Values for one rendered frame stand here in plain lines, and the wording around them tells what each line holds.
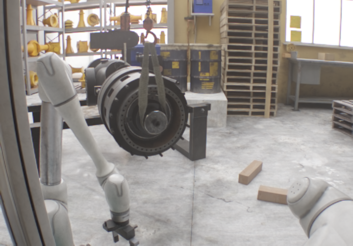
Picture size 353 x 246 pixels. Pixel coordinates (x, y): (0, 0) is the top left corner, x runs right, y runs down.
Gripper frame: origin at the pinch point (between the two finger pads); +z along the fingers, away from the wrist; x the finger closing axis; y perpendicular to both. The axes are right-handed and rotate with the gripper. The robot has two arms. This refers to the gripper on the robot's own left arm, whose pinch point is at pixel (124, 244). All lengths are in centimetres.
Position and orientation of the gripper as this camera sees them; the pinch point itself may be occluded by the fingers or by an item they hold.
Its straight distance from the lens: 136.1
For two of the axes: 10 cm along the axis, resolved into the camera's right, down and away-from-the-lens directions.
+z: 0.0, 9.7, 2.5
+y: 6.6, -1.9, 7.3
